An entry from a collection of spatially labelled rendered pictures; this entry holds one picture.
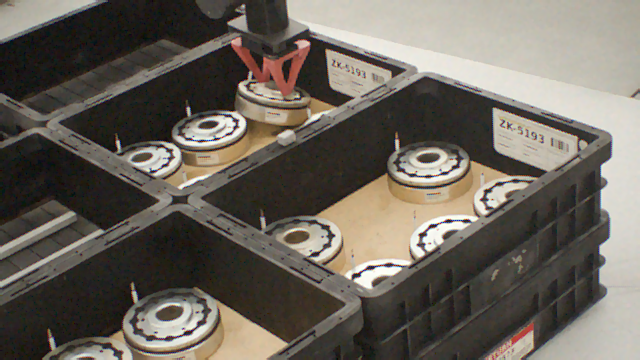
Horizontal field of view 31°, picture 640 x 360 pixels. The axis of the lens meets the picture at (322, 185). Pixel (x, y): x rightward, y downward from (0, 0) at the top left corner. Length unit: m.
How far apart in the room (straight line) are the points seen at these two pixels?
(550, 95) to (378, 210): 0.60
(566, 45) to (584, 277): 2.40
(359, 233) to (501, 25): 2.60
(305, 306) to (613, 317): 0.44
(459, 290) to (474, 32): 2.71
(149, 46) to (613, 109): 0.76
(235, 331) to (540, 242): 0.35
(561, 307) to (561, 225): 0.12
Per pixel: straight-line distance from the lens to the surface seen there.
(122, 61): 1.93
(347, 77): 1.63
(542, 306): 1.38
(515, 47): 3.78
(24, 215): 1.56
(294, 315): 1.20
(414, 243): 1.31
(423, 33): 3.92
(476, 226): 1.21
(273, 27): 1.57
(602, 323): 1.45
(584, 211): 1.38
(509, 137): 1.46
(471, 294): 1.24
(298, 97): 1.64
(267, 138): 1.62
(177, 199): 1.33
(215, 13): 1.51
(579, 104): 1.93
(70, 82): 1.90
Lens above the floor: 1.60
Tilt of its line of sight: 31 degrees down
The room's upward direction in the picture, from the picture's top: 7 degrees counter-clockwise
